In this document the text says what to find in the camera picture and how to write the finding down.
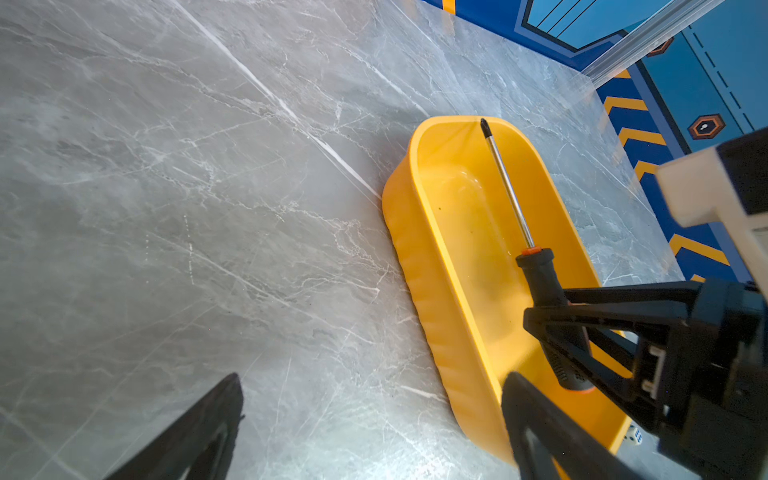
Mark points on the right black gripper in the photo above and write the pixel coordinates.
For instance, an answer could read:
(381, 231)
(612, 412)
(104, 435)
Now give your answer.
(690, 356)

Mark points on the right aluminium corner post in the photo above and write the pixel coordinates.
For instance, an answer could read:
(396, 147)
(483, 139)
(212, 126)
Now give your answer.
(657, 29)

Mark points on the yellow plastic bin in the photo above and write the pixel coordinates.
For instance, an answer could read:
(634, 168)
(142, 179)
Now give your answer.
(457, 240)

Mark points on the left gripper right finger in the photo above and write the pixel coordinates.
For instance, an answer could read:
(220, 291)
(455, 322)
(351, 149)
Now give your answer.
(547, 443)

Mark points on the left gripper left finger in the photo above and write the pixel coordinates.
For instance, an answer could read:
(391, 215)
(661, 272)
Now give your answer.
(199, 444)

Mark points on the black orange screwdriver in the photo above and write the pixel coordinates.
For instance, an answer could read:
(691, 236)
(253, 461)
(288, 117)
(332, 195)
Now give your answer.
(545, 288)

